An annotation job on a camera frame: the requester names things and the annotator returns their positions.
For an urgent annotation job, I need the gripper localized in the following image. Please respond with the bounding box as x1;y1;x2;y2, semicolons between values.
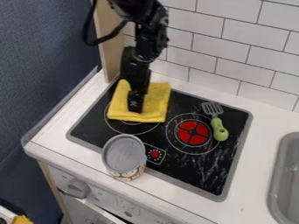
117;46;154;115

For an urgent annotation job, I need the yellow cloth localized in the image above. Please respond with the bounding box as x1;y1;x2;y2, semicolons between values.
106;78;173;123

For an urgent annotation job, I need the toy stove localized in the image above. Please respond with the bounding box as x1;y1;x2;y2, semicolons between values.
65;83;255;203

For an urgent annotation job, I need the grey lidded can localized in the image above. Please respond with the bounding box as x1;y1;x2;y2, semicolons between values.
100;133;149;183

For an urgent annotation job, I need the wooden board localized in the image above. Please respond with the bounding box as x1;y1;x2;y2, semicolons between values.
92;0;128;84

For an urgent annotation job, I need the toy sink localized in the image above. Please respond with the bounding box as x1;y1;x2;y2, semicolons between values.
266;131;299;224

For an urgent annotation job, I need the green handled grey spatula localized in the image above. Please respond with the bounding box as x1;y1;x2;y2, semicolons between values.
199;101;231;143

